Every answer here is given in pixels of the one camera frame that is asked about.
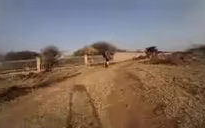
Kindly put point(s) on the person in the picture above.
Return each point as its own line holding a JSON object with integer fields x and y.
{"x": 106, "y": 57}

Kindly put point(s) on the clump of trees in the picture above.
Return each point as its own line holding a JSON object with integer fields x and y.
{"x": 96, "y": 47}

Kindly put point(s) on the brown dirt track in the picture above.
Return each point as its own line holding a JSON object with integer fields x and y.
{"x": 100, "y": 96}

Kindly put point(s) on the dark bush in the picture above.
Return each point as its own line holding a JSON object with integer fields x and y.
{"x": 151, "y": 50}

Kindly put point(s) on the bare bush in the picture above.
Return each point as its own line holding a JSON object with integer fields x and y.
{"x": 50, "y": 55}

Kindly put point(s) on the fence with pale posts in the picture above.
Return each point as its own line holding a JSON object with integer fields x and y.
{"x": 38, "y": 63}

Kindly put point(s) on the dry grass field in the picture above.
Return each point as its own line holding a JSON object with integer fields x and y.
{"x": 180, "y": 86}

